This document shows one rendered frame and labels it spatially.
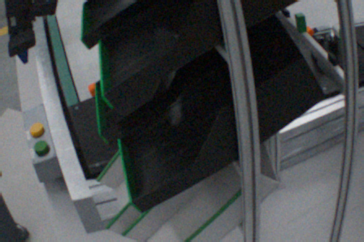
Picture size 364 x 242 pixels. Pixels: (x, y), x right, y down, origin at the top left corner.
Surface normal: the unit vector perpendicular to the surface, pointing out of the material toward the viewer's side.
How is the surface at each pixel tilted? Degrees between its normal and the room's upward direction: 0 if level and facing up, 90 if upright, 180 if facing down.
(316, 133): 90
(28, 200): 0
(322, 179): 0
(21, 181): 0
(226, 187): 45
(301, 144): 90
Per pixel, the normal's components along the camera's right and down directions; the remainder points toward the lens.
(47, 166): 0.33, 0.55
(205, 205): -0.78, -0.41
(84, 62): -0.14, -0.78
